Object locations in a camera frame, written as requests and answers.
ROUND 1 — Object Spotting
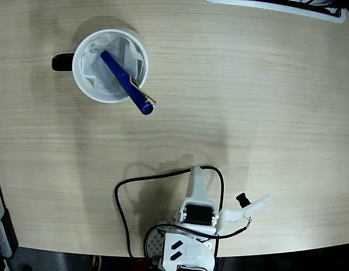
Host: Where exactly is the white mug with black handle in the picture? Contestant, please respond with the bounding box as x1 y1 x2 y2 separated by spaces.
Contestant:
51 28 149 104

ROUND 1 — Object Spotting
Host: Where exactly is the crumpled white paper tissue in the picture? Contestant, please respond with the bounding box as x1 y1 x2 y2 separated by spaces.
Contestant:
80 35 144 95

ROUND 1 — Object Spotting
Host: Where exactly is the grey metal frame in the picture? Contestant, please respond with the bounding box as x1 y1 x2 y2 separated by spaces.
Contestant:
0 143 20 271

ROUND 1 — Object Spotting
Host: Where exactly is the white flat device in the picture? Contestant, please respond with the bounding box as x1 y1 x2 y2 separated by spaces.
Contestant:
205 0 347 24

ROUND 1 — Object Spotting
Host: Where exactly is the blue pen with metal clip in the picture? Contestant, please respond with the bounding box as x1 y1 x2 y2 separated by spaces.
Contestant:
100 50 157 116

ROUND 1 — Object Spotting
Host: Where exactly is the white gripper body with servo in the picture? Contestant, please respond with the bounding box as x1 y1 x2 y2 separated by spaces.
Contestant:
174 200 224 236

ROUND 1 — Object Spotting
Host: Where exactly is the black cable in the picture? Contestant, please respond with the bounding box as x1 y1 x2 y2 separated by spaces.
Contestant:
114 165 253 261

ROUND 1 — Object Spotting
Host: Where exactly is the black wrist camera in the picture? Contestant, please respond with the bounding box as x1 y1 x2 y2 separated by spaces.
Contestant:
235 192 252 210

